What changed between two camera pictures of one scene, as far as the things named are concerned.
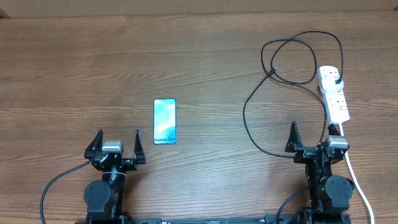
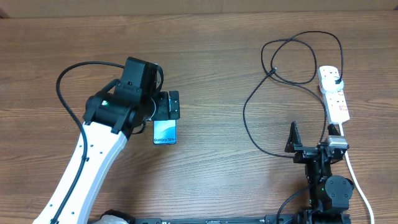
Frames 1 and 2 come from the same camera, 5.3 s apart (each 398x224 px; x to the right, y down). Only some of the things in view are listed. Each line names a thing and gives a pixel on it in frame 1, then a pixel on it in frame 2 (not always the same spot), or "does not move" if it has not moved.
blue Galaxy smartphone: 165,121 does not move
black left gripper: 130,164 → 163,112
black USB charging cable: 290,82 does not move
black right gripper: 305,152 does not move
